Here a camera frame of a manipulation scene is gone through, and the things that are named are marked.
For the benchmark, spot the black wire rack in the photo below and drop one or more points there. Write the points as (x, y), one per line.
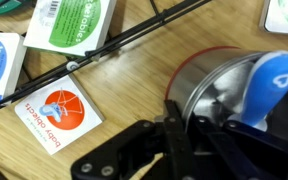
(158, 20)

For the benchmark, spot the vegetables green board book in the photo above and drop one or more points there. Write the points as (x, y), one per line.
(70, 27)

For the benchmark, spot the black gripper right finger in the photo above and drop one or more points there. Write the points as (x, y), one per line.
(249, 154)

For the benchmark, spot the transport blue board book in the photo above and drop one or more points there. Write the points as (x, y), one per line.
(12, 53)

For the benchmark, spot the green board book flat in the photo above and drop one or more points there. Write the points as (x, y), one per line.
(274, 16)

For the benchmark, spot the silver round tin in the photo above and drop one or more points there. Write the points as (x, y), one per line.
(211, 83)

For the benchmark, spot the baby objects board book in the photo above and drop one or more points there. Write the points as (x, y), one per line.
(59, 113)

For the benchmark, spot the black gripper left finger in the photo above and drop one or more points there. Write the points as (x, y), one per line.
(120, 157)

